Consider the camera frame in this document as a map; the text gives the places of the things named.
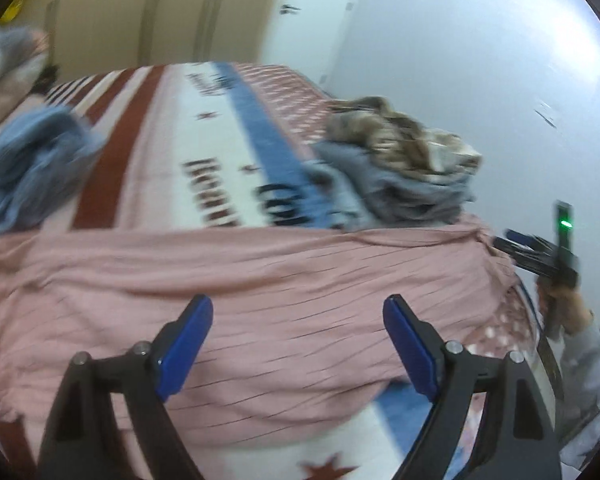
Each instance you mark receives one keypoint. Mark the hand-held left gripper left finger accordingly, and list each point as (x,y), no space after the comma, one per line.
(186,345)

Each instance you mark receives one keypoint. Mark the pink pants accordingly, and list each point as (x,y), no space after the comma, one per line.
(260,285)

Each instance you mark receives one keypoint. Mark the person's right forearm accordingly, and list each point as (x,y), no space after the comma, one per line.
(592,365)

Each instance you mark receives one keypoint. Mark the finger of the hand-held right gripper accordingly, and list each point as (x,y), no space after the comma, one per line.
(517,256)
(519,236)

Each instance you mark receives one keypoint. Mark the grey crumpled cloth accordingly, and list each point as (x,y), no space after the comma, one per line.
(405,195)

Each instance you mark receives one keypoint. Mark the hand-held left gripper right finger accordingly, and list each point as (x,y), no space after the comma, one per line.
(410,347)

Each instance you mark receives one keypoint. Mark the person's right hand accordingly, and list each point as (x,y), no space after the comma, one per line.
(575,310)

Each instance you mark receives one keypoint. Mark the yellow object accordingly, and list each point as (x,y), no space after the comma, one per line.
(15,6)

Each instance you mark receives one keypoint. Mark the beige wardrobe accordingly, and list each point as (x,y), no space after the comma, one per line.
(160,15)

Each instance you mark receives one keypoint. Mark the striped printed blanket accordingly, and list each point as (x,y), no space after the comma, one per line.
(180,135)

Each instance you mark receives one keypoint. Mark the blue-grey crumpled cloth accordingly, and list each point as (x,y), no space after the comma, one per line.
(35,165)

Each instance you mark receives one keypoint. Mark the brown patterned cloth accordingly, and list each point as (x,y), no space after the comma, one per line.
(405,135)

